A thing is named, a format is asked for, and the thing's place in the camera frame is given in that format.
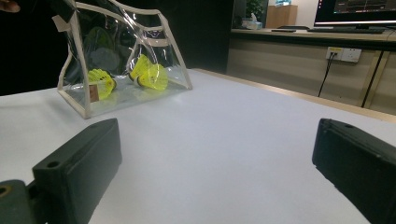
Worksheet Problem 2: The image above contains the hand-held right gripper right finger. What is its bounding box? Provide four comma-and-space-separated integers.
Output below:
311, 118, 396, 224

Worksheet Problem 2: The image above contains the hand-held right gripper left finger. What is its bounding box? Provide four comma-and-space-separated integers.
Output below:
32, 117, 123, 224

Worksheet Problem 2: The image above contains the yellow shuttlecock with dark tip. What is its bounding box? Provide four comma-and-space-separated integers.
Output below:
87, 68, 118, 101
128, 53, 155, 78

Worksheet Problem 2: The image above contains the clear bag with beige trim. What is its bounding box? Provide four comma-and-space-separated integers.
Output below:
50, 0, 193, 119

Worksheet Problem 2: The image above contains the yellow shuttlecock with white cork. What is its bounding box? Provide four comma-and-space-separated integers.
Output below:
133, 63, 169, 91

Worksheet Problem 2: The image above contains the wooden counter cabinet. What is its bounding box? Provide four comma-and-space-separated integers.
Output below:
226, 27, 396, 116

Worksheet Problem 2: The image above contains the black keyboard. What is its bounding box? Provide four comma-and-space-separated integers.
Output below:
306, 26, 387, 35

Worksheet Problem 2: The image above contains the black curtain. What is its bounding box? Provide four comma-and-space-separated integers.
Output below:
0, 0, 234, 97

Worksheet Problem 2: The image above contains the black computer monitor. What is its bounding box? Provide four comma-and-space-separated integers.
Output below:
313, 0, 396, 27

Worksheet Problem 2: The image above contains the tissue box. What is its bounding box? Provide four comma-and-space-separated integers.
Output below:
240, 12, 264, 31

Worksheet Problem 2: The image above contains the green potted plant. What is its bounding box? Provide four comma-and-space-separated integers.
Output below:
245, 0, 266, 20

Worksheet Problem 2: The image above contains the black wall socket cable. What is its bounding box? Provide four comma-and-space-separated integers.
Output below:
317, 52, 338, 98

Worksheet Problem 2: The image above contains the white wall socket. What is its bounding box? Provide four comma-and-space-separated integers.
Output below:
325, 46, 363, 63

